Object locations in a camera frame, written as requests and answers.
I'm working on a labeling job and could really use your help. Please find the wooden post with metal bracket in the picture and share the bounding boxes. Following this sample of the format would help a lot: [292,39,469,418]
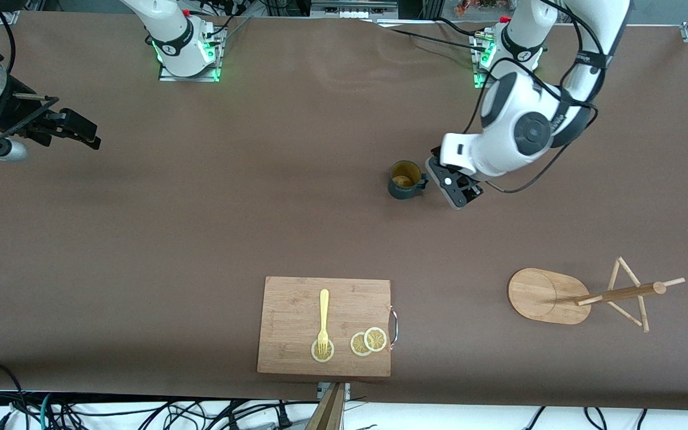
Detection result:
[305,382,351,430]

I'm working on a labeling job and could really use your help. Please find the aluminium frame rail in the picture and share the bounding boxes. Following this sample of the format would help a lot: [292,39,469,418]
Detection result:
[311,0,400,20]

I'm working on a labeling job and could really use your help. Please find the teal cup with yellow inside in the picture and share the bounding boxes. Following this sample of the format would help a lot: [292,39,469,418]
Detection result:
[388,160,430,201]

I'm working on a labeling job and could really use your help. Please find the yellow plastic fork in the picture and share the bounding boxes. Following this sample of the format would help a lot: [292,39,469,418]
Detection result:
[317,289,331,358]

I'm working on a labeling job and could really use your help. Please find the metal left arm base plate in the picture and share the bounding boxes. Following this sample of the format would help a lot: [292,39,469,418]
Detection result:
[471,31,539,90]

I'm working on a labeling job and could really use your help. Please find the wooden mug rack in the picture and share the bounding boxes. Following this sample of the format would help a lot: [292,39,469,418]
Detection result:
[507,256,686,334]

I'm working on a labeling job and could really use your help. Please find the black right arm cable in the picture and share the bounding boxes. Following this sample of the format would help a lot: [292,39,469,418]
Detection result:
[0,13,18,75]

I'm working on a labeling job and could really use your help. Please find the bamboo cutting board with handle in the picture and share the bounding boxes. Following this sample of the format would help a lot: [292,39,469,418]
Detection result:
[257,276,399,378]

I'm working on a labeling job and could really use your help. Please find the lemon slice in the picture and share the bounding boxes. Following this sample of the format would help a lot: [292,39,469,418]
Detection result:
[311,338,336,364]
[364,326,388,353]
[350,332,374,358]

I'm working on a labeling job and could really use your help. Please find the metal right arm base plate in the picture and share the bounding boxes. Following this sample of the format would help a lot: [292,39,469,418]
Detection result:
[158,23,226,83]

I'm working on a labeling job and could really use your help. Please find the brown table cover sheet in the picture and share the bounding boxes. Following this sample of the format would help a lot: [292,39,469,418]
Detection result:
[0,11,688,413]

